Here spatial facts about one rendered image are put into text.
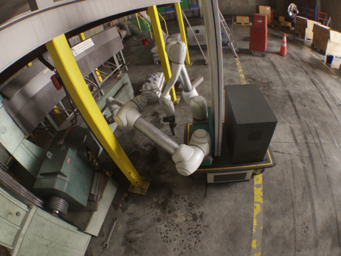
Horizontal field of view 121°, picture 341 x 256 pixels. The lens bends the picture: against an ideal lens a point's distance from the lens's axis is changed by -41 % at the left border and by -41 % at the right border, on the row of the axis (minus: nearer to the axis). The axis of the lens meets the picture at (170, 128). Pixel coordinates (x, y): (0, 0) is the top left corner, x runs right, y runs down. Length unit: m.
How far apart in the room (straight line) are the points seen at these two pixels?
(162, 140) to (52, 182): 0.96
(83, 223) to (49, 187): 0.57
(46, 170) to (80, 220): 0.63
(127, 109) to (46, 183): 0.93
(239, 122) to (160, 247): 1.33
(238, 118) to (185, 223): 1.11
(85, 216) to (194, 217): 1.11
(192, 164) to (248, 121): 0.51
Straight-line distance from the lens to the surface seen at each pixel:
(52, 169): 1.47
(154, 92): 3.19
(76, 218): 1.87
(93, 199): 1.66
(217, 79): 1.07
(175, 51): 1.35
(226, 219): 1.69
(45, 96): 2.01
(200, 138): 1.22
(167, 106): 1.51
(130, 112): 1.22
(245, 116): 1.25
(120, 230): 1.87
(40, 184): 1.55
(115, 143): 1.37
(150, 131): 1.19
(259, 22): 4.91
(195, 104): 1.59
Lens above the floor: 1.64
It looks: 43 degrees down
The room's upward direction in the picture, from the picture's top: 15 degrees counter-clockwise
